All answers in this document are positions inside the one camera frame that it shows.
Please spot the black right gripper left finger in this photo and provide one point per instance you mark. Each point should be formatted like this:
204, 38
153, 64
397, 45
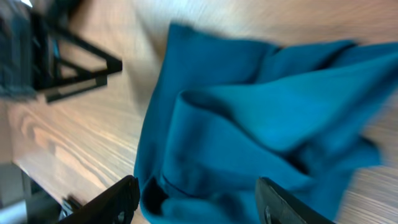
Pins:
117, 204

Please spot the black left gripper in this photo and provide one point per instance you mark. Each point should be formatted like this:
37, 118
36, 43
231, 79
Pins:
24, 43

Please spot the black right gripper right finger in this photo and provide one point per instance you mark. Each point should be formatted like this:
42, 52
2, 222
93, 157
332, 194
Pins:
275, 205

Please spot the blue polo shirt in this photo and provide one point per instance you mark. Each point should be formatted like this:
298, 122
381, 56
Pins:
226, 112

